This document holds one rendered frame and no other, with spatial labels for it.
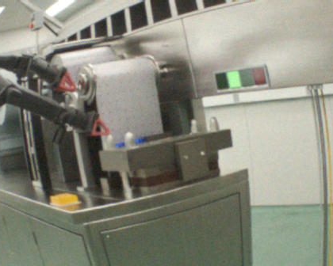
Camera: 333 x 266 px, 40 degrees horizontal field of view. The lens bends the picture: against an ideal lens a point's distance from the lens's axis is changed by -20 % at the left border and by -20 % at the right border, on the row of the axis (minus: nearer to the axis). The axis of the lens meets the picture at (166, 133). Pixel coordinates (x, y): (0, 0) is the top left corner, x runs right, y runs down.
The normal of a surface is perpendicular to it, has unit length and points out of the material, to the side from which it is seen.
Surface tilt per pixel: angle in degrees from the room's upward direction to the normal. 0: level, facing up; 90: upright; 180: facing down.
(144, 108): 90
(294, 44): 90
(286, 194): 90
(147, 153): 90
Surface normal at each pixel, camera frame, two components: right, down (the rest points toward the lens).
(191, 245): 0.59, -0.04
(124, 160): -0.79, 0.15
